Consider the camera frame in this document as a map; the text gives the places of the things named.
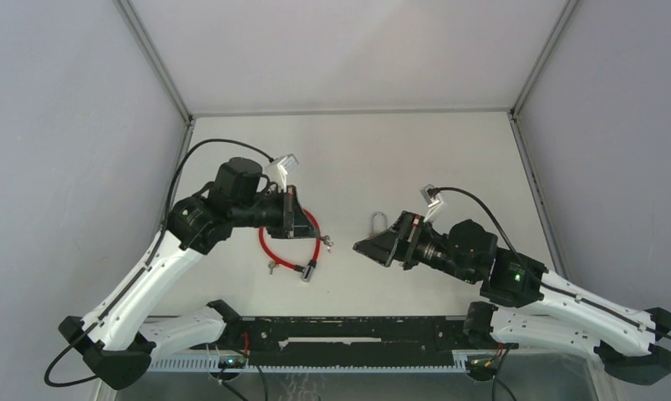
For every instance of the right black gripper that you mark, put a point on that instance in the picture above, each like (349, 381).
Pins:
(400, 240)

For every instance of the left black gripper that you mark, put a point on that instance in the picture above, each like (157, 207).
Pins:
(294, 222)

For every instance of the brass padlock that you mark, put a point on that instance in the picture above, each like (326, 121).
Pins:
(378, 223)

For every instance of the padlock keys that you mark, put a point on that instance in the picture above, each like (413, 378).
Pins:
(327, 242)

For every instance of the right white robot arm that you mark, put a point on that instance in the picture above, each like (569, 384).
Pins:
(524, 303)

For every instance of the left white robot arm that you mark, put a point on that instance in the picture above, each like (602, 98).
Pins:
(114, 339)

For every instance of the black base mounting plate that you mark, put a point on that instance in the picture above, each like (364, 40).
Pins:
(315, 340)

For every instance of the red cable bike lock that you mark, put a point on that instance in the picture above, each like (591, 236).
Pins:
(298, 257)

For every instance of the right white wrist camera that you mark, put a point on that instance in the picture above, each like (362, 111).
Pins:
(434, 202)

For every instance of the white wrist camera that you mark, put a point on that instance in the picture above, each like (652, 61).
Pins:
(434, 202)
(278, 170)

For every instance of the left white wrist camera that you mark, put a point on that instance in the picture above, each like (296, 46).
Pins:
(278, 170)

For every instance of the white slotted cable duct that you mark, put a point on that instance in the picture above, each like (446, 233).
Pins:
(202, 363)

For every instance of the aluminium frame rails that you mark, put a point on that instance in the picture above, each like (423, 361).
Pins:
(353, 150)

